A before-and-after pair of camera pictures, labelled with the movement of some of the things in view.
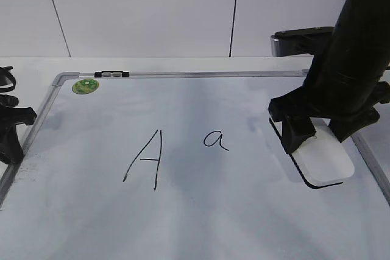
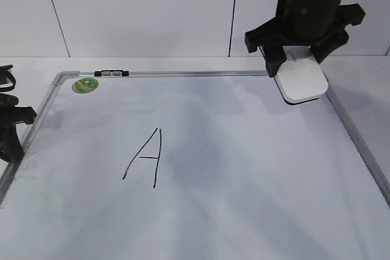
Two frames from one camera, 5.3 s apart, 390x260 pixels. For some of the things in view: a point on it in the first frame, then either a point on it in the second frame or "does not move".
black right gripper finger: x=344 y=125 -> x=323 y=36
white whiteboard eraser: x=323 y=161 -> x=300 y=78
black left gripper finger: x=11 y=151 does not move
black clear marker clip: x=111 y=73 does not move
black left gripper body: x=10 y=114 does not move
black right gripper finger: x=295 y=131 -> x=275 y=56
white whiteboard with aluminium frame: x=181 y=165 does not move
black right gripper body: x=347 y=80 -> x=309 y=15
